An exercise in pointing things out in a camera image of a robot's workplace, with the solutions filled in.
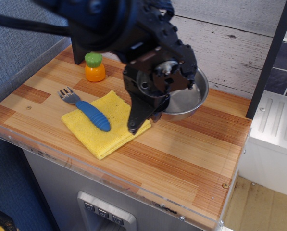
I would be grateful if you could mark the stainless steel pot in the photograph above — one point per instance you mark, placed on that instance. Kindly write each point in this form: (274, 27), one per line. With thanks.
(184, 103)

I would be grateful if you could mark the blue handled metal fork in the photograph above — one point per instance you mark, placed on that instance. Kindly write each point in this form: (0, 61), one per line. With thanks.
(91, 112)

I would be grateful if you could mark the yellow black object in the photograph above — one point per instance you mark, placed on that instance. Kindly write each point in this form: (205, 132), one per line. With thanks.
(7, 223)

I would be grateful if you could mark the dark right post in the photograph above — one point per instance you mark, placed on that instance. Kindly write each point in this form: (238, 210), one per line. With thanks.
(268, 64)

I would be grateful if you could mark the dark left post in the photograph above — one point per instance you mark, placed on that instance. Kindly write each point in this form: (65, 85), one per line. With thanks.
(78, 52)

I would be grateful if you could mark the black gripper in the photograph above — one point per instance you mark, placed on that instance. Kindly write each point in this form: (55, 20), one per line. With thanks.
(147, 102)

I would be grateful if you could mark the orange toy carrot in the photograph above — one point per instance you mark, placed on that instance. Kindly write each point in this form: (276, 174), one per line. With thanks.
(94, 69)

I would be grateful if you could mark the white ridged appliance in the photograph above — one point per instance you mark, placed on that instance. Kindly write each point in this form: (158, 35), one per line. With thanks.
(265, 157)

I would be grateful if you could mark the clear acrylic edge guard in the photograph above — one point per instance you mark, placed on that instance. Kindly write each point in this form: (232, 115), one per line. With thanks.
(184, 169)

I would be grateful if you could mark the yellow folded cloth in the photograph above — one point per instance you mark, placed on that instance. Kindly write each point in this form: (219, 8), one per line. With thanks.
(100, 143)

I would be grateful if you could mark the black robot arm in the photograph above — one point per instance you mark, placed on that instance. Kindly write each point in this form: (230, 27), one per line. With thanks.
(140, 34)

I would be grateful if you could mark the silver dispenser panel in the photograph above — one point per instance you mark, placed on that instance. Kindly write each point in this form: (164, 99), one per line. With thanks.
(99, 215)

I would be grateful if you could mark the dark post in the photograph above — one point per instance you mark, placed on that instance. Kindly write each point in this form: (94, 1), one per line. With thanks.
(268, 64)
(78, 52)

